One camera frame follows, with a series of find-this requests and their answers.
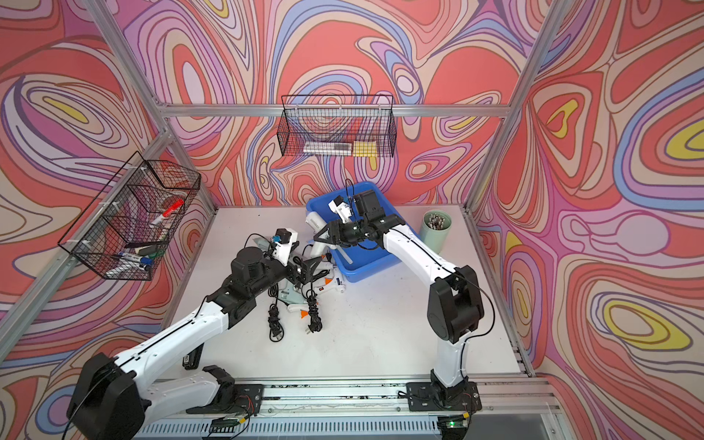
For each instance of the blue plastic storage box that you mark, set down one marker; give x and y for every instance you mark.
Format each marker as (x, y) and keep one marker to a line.
(367, 202)

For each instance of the green marker pen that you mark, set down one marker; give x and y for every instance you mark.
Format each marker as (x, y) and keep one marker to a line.
(156, 255)

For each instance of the green cylindrical holder cup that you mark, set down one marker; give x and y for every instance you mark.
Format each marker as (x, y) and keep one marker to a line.
(435, 228)

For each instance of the yellow box in basket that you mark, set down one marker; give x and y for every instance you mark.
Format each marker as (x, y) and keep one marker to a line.
(365, 149)

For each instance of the blue marker pen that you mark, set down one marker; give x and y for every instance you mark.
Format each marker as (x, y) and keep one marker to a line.
(135, 258)

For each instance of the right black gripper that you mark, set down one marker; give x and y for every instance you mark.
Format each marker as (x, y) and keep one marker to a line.
(336, 233)

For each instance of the black wire basket wall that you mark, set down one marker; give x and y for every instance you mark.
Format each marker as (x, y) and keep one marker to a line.
(137, 193)
(337, 118)

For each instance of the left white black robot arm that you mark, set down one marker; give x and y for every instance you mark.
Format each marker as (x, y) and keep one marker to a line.
(116, 396)

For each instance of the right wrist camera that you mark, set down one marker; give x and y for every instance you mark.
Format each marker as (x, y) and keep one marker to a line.
(341, 208)

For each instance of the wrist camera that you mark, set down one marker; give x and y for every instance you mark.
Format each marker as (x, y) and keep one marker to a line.
(283, 244)
(341, 208)

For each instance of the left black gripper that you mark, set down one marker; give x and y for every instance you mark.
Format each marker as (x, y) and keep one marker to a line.
(302, 275)

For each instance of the white box in basket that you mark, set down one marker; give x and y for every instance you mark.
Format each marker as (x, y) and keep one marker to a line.
(327, 148)

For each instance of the black wire basket back wall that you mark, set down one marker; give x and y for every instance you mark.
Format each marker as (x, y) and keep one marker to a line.
(337, 118)

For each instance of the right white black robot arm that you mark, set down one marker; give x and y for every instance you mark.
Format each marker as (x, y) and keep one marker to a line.
(455, 306)

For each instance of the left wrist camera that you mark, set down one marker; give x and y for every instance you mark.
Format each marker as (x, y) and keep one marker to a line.
(283, 244)

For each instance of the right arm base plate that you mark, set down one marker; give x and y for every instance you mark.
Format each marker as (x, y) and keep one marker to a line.
(434, 397)

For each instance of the large mint glue gun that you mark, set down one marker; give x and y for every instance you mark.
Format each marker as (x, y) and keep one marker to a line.
(317, 223)

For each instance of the black wire basket left wall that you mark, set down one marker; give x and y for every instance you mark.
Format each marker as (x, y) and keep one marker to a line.
(137, 193)

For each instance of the white orange glue gun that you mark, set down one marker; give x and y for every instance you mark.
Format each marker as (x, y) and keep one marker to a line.
(326, 285)

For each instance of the red marker pen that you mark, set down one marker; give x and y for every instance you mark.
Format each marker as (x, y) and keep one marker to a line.
(172, 210)

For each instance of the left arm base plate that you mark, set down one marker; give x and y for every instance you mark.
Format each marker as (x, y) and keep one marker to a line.
(234, 399)

